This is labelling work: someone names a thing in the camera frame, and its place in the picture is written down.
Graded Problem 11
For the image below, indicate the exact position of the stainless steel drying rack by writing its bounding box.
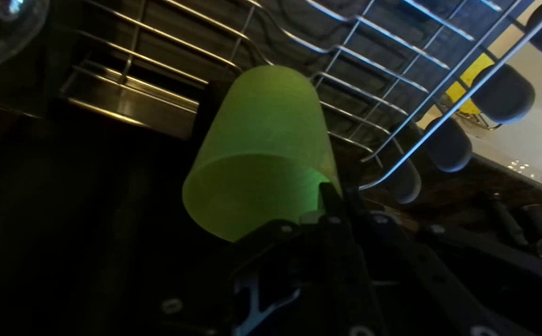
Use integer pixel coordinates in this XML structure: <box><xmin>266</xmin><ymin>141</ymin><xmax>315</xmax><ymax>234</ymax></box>
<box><xmin>59</xmin><ymin>0</ymin><xmax>542</xmax><ymax>206</ymax></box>

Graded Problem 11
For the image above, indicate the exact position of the yellow sponge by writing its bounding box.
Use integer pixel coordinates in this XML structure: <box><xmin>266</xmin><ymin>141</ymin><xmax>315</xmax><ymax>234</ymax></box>
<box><xmin>444</xmin><ymin>51</ymin><xmax>500</xmax><ymax>121</ymax></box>

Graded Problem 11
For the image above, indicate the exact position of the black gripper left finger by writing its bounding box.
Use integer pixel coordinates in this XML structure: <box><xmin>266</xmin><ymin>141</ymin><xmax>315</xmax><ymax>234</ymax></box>
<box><xmin>158</xmin><ymin>180</ymin><xmax>380</xmax><ymax>336</ymax></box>

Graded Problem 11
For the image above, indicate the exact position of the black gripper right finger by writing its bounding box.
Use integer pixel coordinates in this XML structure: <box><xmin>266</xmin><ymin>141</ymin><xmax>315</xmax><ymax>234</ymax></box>
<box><xmin>345</xmin><ymin>188</ymin><xmax>542</xmax><ymax>336</ymax></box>

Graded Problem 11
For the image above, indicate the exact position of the yellow-green plastic cup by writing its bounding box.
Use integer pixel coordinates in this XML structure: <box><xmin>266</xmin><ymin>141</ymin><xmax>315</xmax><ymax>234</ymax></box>
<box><xmin>182</xmin><ymin>63</ymin><xmax>345</xmax><ymax>244</ymax></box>

